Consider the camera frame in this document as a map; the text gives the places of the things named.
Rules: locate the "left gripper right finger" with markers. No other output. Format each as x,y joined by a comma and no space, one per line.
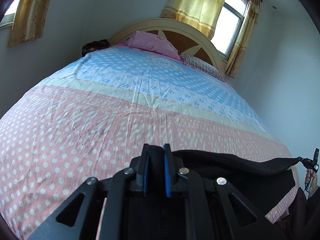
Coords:
169,169

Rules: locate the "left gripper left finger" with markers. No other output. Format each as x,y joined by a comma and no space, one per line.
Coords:
142,171

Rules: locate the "black pants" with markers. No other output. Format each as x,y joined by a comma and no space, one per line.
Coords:
265,184

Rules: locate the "right forearm dark sleeve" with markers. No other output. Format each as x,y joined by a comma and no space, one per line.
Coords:
314,196

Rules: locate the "dark maroon clothing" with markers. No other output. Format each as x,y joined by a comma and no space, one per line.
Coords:
302,222

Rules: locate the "person right hand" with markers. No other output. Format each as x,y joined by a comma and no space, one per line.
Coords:
310,180

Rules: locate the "pink blue patterned bedspread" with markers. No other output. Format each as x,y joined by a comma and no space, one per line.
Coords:
92,117

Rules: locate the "striped pillow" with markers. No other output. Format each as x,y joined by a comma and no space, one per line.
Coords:
202,66

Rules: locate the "cream wooden headboard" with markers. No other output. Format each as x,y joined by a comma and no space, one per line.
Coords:
185,38

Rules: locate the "pink pillow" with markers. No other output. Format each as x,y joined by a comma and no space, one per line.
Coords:
153,43

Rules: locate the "dark object beside bed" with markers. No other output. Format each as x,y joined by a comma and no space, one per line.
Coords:
94,45

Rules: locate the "yellow curtain by headboard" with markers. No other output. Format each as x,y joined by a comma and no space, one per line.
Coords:
200,14

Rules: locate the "yellow curtain right side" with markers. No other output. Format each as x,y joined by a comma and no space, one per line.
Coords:
240,47

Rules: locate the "window behind headboard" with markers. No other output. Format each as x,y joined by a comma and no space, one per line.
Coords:
228,26

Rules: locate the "yellow curtain left window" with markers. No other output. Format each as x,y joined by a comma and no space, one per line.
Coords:
29,21

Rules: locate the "side window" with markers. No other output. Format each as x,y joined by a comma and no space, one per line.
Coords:
8,18

